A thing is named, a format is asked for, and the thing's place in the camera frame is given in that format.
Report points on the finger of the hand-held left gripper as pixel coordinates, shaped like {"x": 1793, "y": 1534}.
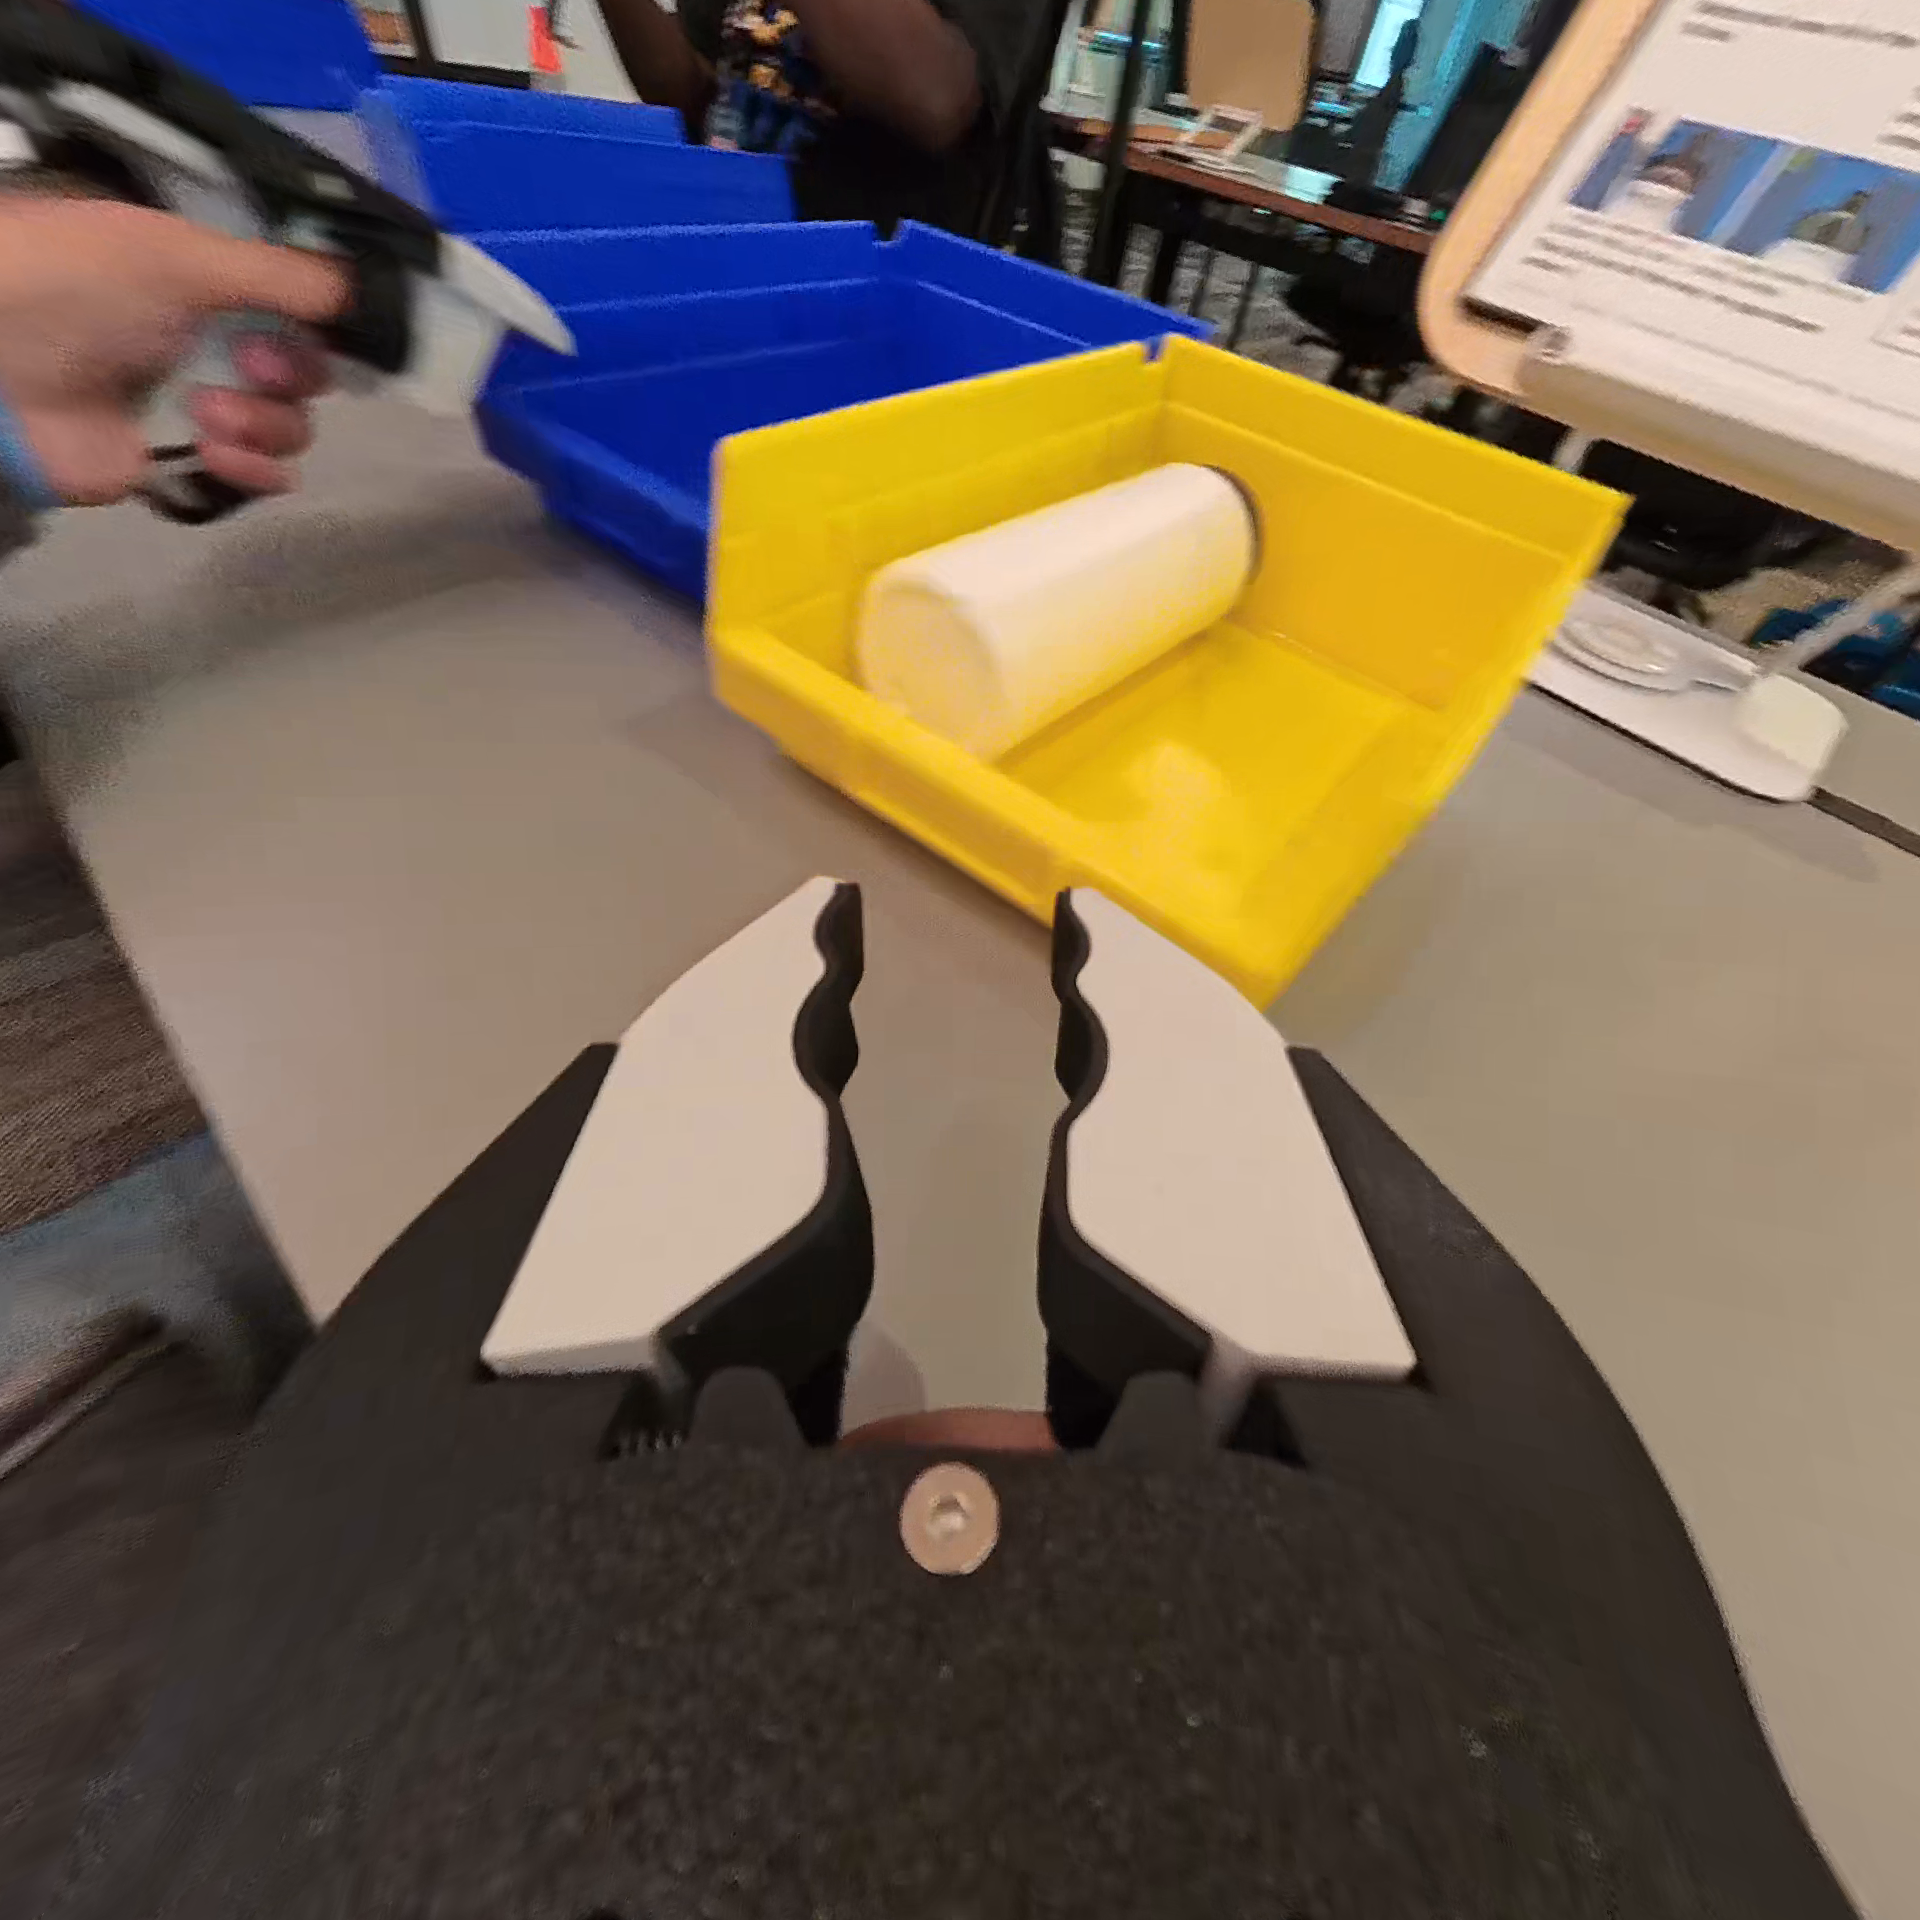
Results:
{"x": 503, "y": 294}
{"x": 441, "y": 360}

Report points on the printed instruction sheet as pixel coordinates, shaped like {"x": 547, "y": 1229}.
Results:
{"x": 1723, "y": 196}

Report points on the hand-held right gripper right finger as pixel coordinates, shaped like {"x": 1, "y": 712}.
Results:
{"x": 1213, "y": 1184}

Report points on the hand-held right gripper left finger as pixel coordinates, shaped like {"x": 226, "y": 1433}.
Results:
{"x": 674, "y": 1184}

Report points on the yellow plastic bin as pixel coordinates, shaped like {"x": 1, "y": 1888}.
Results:
{"x": 1348, "y": 780}

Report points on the white plastic bottle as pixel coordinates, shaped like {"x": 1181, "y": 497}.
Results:
{"x": 1050, "y": 600}

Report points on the blue plastic bin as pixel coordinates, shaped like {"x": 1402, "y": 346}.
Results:
{"x": 225, "y": 44}
{"x": 600, "y": 165}
{"x": 674, "y": 346}

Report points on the person's left hand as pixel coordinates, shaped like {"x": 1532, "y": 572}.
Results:
{"x": 106, "y": 330}

